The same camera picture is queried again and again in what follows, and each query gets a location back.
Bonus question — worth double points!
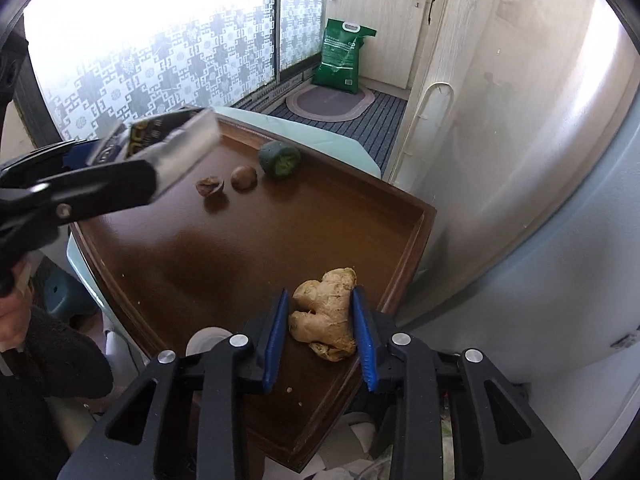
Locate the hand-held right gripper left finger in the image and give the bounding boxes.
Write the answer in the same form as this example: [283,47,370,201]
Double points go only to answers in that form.
[57,289,291,480]

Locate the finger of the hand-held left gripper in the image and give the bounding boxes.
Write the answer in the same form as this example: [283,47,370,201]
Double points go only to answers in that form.
[20,159,160,226]
[0,135,128,181]

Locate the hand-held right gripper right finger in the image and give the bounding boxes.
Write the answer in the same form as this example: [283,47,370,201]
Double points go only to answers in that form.
[351,286,581,480]

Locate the ginger root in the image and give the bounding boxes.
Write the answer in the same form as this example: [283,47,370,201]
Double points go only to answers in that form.
[288,266,358,362]

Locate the white round lid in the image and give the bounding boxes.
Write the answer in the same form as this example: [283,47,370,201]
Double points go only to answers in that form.
[186,326,233,358]

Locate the black box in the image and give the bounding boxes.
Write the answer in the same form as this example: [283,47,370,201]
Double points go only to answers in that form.
[87,107,219,196]

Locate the broken walnut shell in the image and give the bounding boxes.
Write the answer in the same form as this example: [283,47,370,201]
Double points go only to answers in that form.
[195,175,226,197]

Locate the brown wooden tray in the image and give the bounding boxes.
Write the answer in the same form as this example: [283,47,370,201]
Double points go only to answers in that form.
[67,110,438,476]

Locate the round brown nut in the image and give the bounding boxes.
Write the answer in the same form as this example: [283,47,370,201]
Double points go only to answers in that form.
[230,165,258,192]

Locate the green fruit piece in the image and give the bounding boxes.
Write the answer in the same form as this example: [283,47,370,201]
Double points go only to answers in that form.
[258,140,302,179]

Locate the person's left forearm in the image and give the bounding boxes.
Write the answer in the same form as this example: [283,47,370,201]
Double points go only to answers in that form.
[0,305,115,480]

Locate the person's left hand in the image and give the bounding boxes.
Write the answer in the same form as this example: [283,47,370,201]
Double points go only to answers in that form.
[0,260,33,356]

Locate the patterned frosted glass door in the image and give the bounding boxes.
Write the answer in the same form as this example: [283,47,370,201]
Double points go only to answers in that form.
[22,0,328,141]

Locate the light blue plastic stool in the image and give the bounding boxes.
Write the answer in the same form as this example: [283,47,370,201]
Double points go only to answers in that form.
[65,106,383,361]

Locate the grey striped floor carpet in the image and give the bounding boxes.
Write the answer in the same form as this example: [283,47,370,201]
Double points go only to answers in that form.
[240,77,408,173]

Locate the oval grey floor mat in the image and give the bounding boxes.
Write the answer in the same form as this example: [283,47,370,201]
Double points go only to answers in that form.
[285,85,375,122]

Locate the silver refrigerator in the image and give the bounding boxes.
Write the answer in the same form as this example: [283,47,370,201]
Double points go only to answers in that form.
[390,0,640,480]

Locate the green rice bag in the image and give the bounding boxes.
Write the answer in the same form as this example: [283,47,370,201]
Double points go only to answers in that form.
[311,17,377,95]

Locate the white tube frame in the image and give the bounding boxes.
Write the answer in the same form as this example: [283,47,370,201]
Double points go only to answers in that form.
[390,81,456,186]

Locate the white single-handle kitchen cabinet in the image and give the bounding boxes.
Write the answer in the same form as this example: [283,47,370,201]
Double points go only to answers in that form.
[325,0,441,91]

